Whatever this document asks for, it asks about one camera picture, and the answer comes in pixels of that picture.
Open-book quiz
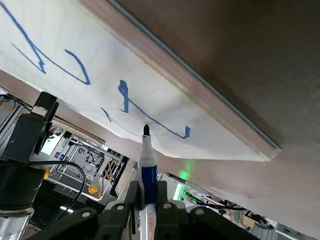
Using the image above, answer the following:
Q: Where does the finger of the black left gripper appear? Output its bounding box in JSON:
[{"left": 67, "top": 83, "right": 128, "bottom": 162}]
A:
[{"left": 2, "top": 91, "right": 60, "bottom": 162}]

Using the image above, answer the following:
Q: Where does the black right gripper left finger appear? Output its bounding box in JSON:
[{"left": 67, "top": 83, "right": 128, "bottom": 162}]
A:
[{"left": 32, "top": 180, "right": 145, "bottom": 240}]

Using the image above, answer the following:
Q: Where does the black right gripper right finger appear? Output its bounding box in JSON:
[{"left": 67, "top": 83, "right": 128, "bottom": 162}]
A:
[{"left": 154, "top": 180, "right": 253, "bottom": 240}]

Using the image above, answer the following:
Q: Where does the blue and white marker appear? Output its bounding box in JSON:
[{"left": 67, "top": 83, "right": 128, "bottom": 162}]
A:
[{"left": 138, "top": 123, "right": 159, "bottom": 240}]

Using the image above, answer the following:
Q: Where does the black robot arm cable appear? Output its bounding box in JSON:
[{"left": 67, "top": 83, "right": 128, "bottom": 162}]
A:
[{"left": 26, "top": 160, "right": 88, "bottom": 222}]

